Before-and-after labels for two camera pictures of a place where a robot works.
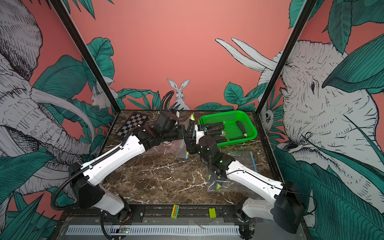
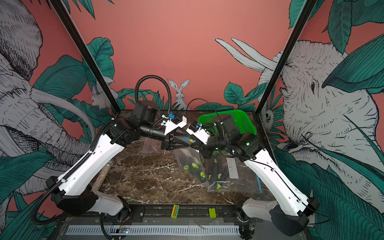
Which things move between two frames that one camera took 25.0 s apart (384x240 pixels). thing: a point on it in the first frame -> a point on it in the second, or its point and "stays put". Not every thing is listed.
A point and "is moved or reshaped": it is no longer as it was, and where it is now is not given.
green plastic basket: (239, 126) stays put
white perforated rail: (155, 230) stays put
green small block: (212, 213) stays put
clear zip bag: (177, 148) is moved or reshaped
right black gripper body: (197, 149) -> (216, 145)
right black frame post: (307, 8) stays put
